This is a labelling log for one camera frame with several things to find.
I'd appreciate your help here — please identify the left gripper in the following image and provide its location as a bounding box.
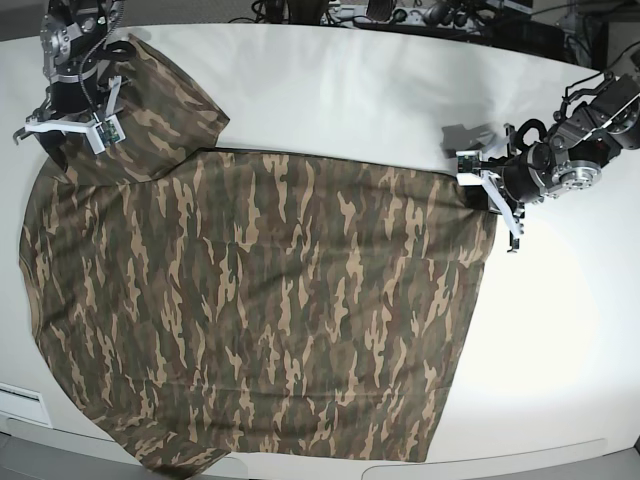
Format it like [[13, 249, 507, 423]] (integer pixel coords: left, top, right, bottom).
[[502, 144, 554, 204]]

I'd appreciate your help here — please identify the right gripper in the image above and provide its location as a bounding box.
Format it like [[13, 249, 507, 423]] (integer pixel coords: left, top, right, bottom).
[[47, 59, 123, 122]]

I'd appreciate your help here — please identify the camouflage T-shirt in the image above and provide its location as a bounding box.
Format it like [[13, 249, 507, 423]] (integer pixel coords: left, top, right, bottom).
[[19, 38, 496, 479]]

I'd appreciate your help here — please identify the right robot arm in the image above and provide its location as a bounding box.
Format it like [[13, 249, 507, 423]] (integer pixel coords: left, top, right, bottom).
[[40, 1, 125, 119]]

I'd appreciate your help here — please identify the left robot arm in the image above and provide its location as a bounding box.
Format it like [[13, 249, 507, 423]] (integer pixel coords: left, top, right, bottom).
[[500, 72, 639, 204]]

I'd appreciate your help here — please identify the white label bottom left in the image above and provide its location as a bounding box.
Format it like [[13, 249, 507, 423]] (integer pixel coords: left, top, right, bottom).
[[0, 383, 53, 429]]

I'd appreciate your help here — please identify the power strip with cables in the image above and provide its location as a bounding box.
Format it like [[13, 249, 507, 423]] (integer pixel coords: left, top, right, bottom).
[[320, 1, 533, 31]]

